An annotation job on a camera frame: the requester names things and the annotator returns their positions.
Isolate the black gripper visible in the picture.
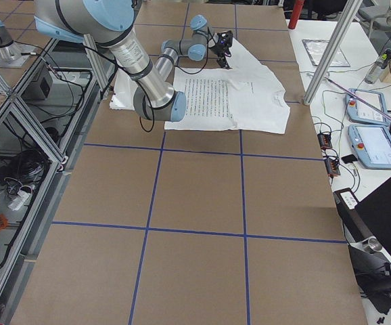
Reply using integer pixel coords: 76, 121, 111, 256
216, 30, 233, 70

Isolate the white long-sleeve printed shirt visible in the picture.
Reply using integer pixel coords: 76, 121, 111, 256
109, 36, 291, 135

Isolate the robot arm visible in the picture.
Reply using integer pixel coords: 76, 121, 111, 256
156, 14, 233, 79
34, 1, 187, 122

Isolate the red cylinder bottle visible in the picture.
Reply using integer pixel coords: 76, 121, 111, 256
288, 0, 304, 30

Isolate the upper black orange adapter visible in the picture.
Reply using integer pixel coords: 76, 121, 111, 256
317, 132, 333, 150

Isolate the black orange adapter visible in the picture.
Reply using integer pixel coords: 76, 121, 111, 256
324, 157, 341, 178
317, 132, 333, 150

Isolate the upper blue teach pendant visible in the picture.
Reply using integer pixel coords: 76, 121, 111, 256
345, 88, 389, 125

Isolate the blue teach pendant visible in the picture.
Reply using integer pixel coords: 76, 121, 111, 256
348, 125, 391, 170
345, 88, 389, 125

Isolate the lower black orange adapter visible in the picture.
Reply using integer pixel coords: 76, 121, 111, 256
324, 157, 341, 178

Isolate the lower blue teach pendant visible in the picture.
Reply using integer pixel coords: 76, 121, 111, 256
348, 125, 391, 170

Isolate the grey control box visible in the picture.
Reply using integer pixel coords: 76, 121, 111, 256
22, 65, 53, 100

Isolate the grabber reacher tool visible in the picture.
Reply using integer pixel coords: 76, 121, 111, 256
306, 70, 391, 150

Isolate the black laptop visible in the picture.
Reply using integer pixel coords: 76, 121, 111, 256
333, 177, 391, 256

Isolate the white power strip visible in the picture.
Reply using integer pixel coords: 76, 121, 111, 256
8, 190, 32, 211

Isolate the aluminium frame post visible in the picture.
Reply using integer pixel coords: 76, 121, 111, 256
302, 0, 363, 106

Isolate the aluminium extrusion frame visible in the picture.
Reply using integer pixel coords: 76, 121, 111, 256
0, 0, 122, 321

